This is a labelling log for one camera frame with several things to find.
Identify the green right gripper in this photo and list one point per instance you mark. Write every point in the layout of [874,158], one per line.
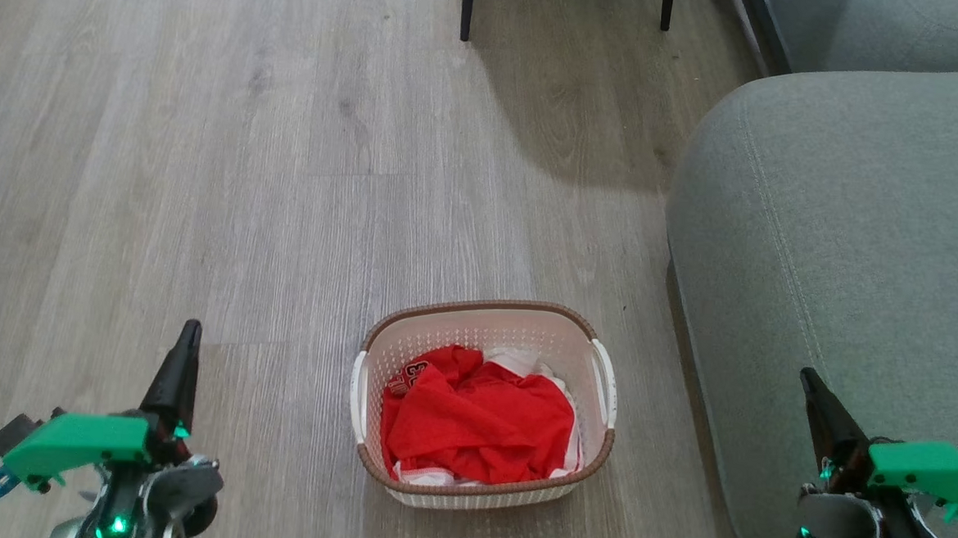
[931,473]

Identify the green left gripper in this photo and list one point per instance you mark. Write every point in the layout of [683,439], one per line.
[76,441]

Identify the white brown-rimmed laundry basket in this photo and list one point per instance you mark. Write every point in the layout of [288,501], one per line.
[475,493]

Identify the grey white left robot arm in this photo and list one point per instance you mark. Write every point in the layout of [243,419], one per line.
[164,494]

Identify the grey fabric sofa seat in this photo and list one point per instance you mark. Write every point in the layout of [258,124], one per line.
[858,240]

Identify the red jersey garment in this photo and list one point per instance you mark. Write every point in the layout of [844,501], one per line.
[471,420]

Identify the white garment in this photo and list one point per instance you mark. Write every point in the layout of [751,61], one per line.
[514,358]

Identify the grey sofa cushion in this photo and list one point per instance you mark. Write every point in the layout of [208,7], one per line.
[910,29]

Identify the black chair leg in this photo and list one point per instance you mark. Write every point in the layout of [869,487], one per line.
[467,6]
[667,7]

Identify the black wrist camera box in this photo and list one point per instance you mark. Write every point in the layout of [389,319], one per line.
[13,435]

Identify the dark sofa frame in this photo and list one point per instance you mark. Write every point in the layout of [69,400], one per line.
[762,30]

